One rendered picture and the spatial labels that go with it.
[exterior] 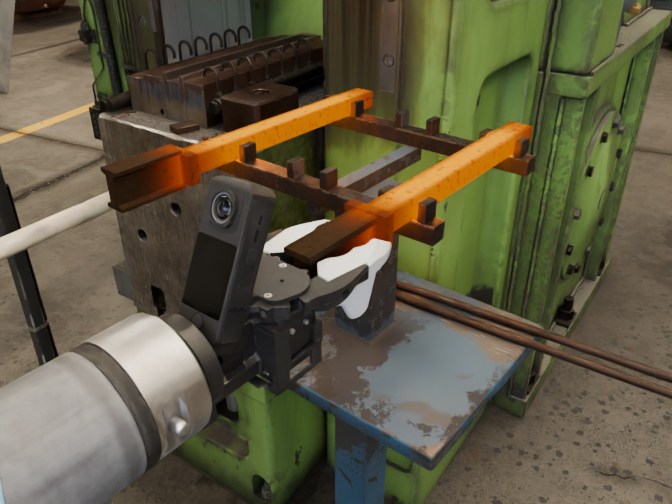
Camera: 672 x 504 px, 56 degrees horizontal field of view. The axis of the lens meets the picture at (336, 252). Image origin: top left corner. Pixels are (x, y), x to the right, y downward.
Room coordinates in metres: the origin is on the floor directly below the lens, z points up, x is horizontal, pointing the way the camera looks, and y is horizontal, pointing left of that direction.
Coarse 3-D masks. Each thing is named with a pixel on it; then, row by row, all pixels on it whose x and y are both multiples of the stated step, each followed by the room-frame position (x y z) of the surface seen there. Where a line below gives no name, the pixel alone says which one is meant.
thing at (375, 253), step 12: (372, 240) 0.47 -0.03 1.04; (360, 252) 0.45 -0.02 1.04; (372, 252) 0.45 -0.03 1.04; (384, 252) 0.46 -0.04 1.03; (324, 264) 0.43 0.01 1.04; (336, 264) 0.43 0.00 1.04; (348, 264) 0.43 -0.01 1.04; (360, 264) 0.43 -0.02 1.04; (372, 264) 0.43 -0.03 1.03; (324, 276) 0.41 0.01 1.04; (336, 276) 0.41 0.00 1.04; (372, 276) 0.45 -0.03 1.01; (360, 288) 0.44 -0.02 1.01; (348, 300) 0.43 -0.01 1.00; (360, 300) 0.44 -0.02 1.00; (348, 312) 0.43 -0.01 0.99; (360, 312) 0.44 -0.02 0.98
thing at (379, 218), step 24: (480, 144) 0.68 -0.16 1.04; (504, 144) 0.68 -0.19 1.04; (432, 168) 0.61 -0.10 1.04; (456, 168) 0.61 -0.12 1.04; (480, 168) 0.64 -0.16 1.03; (408, 192) 0.55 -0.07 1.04; (432, 192) 0.56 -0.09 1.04; (360, 216) 0.50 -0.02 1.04; (384, 216) 0.49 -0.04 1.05; (408, 216) 0.53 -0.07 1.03; (312, 240) 0.45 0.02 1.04; (336, 240) 0.45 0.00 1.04; (360, 240) 0.49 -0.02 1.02; (384, 240) 0.49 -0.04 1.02; (312, 264) 0.44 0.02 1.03
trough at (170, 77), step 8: (280, 40) 1.42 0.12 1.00; (288, 40) 1.44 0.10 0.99; (296, 40) 1.46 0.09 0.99; (256, 48) 1.35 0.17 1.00; (264, 48) 1.37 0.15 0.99; (224, 56) 1.27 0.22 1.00; (232, 56) 1.29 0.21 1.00; (240, 56) 1.31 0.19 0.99; (200, 64) 1.22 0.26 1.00; (208, 64) 1.23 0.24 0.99; (216, 64) 1.25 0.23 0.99; (168, 72) 1.15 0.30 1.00; (176, 72) 1.17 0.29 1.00; (184, 72) 1.18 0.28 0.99; (168, 80) 1.15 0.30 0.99; (176, 80) 1.15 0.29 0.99
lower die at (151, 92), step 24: (240, 48) 1.38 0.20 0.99; (288, 48) 1.37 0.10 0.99; (312, 48) 1.37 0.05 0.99; (144, 72) 1.23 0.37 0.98; (192, 72) 1.15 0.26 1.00; (240, 72) 1.18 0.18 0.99; (264, 72) 1.23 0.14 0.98; (288, 72) 1.29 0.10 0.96; (144, 96) 1.18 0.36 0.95; (168, 96) 1.14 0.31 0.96; (192, 96) 1.11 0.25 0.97; (216, 120) 1.11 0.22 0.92
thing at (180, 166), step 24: (336, 96) 0.87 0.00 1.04; (360, 96) 0.87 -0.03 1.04; (264, 120) 0.76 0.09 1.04; (288, 120) 0.76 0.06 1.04; (312, 120) 0.79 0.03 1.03; (336, 120) 0.83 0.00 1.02; (168, 144) 0.67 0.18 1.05; (216, 144) 0.68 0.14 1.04; (240, 144) 0.70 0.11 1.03; (264, 144) 0.73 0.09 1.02; (120, 168) 0.59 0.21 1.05; (144, 168) 0.61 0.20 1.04; (168, 168) 0.63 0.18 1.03; (192, 168) 0.63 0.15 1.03; (120, 192) 0.58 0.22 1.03; (144, 192) 0.60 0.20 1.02; (168, 192) 0.62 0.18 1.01
